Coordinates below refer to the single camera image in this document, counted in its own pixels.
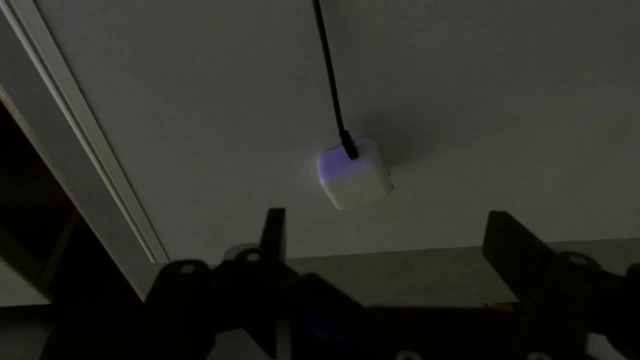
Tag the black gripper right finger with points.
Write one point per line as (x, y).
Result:
(520, 252)

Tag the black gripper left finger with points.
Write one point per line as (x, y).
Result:
(272, 232)

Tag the small white charger adapter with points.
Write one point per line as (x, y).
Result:
(360, 183)

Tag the large white board mat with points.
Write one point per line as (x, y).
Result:
(201, 100)

